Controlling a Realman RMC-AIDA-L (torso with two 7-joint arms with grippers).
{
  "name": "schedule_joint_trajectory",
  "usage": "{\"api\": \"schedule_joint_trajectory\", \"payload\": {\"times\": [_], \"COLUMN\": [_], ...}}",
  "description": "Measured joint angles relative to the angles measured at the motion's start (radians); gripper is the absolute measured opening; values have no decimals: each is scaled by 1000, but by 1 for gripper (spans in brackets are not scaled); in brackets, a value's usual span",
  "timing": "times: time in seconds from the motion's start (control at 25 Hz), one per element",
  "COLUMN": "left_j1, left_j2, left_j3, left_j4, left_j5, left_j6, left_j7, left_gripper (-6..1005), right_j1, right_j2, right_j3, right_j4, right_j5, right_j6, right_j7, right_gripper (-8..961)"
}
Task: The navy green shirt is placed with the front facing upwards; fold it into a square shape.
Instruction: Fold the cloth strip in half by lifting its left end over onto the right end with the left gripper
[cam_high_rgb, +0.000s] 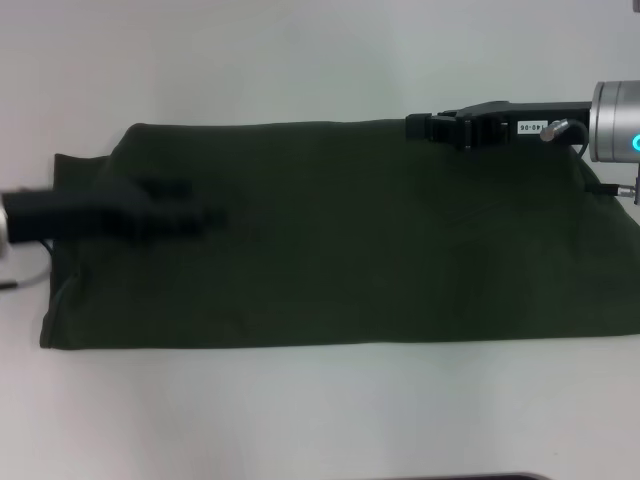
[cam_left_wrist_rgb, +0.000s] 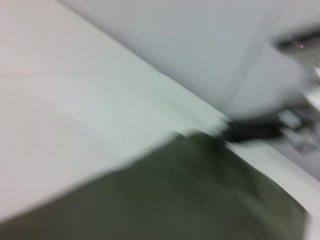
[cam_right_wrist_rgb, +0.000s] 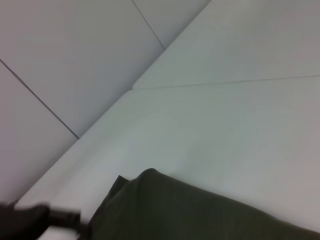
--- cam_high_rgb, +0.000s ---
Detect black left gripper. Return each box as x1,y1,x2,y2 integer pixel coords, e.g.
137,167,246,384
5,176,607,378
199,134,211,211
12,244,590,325
7,177,230,247

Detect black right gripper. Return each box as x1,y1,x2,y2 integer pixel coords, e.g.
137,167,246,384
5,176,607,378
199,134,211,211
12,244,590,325
404,99,595,155

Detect dark green printed t-shirt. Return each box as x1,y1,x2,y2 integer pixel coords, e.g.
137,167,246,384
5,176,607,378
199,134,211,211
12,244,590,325
38,117,640,351

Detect left gripper cable with plug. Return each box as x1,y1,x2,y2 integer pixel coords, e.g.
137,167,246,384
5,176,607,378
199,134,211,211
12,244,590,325
0,238,57,292

